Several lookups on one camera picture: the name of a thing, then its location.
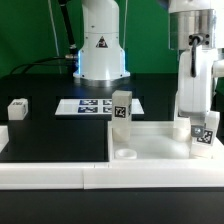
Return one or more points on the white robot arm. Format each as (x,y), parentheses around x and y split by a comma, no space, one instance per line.
(182,36)

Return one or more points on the white marker base plate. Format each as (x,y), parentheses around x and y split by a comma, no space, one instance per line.
(92,106)

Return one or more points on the white square table top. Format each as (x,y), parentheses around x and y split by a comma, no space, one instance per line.
(148,141)

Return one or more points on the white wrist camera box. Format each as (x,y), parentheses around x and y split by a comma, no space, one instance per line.
(218,69)

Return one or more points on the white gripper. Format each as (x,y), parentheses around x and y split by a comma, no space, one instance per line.
(195,87)

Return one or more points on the white U-shaped obstacle fence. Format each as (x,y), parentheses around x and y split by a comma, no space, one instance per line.
(113,174)

